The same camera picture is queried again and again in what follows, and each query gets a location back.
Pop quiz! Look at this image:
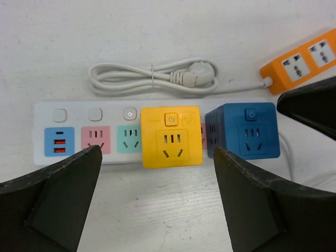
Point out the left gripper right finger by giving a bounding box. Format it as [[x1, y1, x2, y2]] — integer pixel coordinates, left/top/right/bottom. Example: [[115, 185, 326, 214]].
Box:
[[214, 148, 335, 251]]

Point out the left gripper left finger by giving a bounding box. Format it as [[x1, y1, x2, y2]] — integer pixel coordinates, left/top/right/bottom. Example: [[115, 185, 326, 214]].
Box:
[[1, 145, 102, 251]]

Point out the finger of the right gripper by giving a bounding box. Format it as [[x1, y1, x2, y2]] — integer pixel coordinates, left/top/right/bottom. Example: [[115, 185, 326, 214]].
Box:
[[277, 77, 336, 140]]

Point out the blue cube socket adapter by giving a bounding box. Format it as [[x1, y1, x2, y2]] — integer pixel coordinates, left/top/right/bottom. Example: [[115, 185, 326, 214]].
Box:
[[205, 102, 280, 160]]

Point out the white multicolour power strip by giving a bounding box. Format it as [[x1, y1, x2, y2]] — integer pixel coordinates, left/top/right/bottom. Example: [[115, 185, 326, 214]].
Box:
[[33, 98, 261, 166]]

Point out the yellow cube socket adapter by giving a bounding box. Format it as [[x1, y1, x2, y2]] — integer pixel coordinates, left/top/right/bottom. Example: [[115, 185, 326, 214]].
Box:
[[140, 106, 203, 169]]

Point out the orange power strip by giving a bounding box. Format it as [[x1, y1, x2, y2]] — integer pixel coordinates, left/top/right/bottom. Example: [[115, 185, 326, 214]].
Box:
[[259, 29, 335, 95]]

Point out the orange strip white cord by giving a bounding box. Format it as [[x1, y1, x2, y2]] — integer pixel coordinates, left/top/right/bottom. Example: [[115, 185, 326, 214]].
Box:
[[88, 58, 274, 97]]

